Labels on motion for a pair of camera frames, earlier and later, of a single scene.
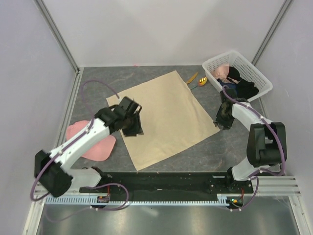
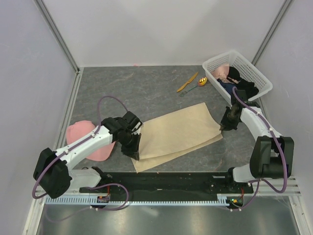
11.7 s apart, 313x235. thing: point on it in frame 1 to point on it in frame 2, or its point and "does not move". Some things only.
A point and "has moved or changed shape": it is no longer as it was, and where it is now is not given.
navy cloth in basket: (230, 85) does not move
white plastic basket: (247, 71) does not move
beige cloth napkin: (172, 120) has moved or changed shape
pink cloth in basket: (221, 71) does not move
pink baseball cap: (101, 151) does not move
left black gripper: (137, 129) to (133, 152)
